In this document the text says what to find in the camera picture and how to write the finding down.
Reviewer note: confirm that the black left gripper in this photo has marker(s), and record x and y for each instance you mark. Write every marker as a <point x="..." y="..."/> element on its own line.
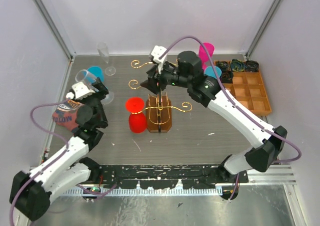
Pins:
<point x="101" y="93"/>

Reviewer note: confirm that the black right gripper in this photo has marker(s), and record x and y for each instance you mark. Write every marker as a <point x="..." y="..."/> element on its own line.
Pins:
<point x="155" y="77"/>

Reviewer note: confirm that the red wine glass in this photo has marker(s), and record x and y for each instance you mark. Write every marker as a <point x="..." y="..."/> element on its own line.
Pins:
<point x="137" y="120"/>

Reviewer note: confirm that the clear front wine glass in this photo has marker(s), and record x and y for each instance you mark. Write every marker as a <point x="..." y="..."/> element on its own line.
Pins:
<point x="87" y="77"/>

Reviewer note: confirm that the clear wine glass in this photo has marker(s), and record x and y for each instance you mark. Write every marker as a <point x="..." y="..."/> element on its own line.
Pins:
<point x="103" y="51"/>
<point x="87" y="77"/>

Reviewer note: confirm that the light blue wine glass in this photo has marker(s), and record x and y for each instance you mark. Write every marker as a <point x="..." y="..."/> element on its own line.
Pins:
<point x="210" y="72"/>
<point x="97" y="71"/>

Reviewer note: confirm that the pink wine glass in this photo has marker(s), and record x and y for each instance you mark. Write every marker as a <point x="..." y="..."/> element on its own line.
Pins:
<point x="205" y="53"/>

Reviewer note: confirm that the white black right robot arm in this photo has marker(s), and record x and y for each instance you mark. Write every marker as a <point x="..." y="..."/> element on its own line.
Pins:
<point x="266" y="141"/>

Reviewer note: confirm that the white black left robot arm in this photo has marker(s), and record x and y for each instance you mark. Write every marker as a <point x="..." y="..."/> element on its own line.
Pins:
<point x="33" y="192"/>

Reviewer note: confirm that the folded red t-shirt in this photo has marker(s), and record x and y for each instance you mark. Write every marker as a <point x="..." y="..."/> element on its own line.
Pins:
<point x="65" y="115"/>

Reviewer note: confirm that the dark rubber bands pile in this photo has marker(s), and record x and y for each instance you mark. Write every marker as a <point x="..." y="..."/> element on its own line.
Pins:
<point x="229" y="67"/>

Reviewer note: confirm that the wooden compartment tray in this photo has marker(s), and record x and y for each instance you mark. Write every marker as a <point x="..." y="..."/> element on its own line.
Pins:
<point x="249" y="89"/>

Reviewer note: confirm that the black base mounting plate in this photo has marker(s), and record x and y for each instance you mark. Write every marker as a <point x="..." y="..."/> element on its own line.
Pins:
<point x="191" y="176"/>

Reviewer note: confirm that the gold wire wine glass rack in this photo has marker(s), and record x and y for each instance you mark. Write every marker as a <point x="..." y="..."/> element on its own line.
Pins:
<point x="158" y="111"/>

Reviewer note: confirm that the left aluminium corner post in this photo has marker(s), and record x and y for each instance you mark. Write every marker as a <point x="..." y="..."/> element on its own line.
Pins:
<point x="52" y="20"/>

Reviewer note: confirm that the aluminium corner post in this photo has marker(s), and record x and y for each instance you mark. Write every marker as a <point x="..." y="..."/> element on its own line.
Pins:
<point x="52" y="20"/>
<point x="275" y="5"/>

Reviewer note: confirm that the aluminium front rail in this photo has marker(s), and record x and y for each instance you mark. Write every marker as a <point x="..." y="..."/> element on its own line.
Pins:
<point x="275" y="175"/>

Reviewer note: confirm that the right aluminium corner post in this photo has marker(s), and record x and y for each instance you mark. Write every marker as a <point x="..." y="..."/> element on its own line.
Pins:
<point x="275" y="5"/>

